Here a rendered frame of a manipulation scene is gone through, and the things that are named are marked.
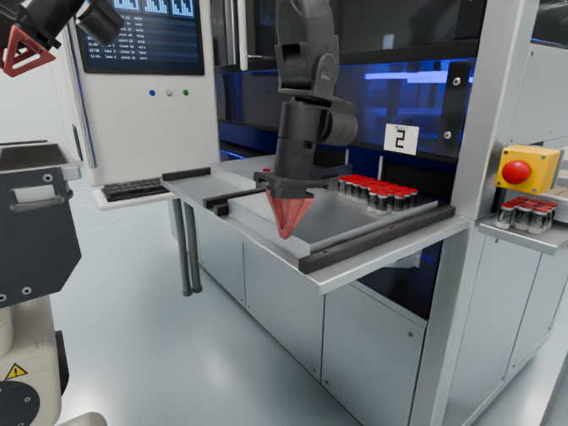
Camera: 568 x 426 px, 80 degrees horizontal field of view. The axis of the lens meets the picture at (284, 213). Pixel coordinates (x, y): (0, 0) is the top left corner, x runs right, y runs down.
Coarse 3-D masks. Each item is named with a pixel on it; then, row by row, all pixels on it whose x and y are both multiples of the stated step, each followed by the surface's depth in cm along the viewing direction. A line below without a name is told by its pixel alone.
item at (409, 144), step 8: (392, 128) 77; (400, 128) 76; (408, 128) 74; (416, 128) 73; (392, 136) 78; (400, 136) 76; (408, 136) 75; (416, 136) 73; (392, 144) 78; (400, 144) 77; (408, 144) 75; (416, 144) 73; (408, 152) 75
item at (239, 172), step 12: (264, 156) 112; (216, 168) 98; (228, 168) 105; (240, 168) 108; (252, 168) 109; (264, 168) 109; (312, 168) 109; (324, 168) 109; (336, 168) 97; (348, 168) 100; (228, 180) 93; (240, 180) 88; (252, 180) 83
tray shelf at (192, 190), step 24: (192, 192) 86; (216, 192) 86; (216, 216) 70; (456, 216) 70; (240, 240) 63; (264, 240) 59; (408, 240) 59; (432, 240) 61; (288, 264) 51; (336, 264) 51; (360, 264) 51; (384, 264) 54; (312, 288) 47
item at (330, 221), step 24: (264, 192) 74; (312, 192) 82; (336, 192) 85; (240, 216) 66; (264, 216) 69; (312, 216) 69; (336, 216) 69; (360, 216) 69; (384, 216) 69; (408, 216) 63; (288, 240) 54; (312, 240) 58; (336, 240) 53
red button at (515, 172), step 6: (510, 162) 57; (516, 162) 56; (522, 162) 56; (504, 168) 58; (510, 168) 57; (516, 168) 56; (522, 168) 55; (528, 168) 55; (504, 174) 58; (510, 174) 57; (516, 174) 56; (522, 174) 55; (528, 174) 55; (510, 180) 57; (516, 180) 56; (522, 180) 56
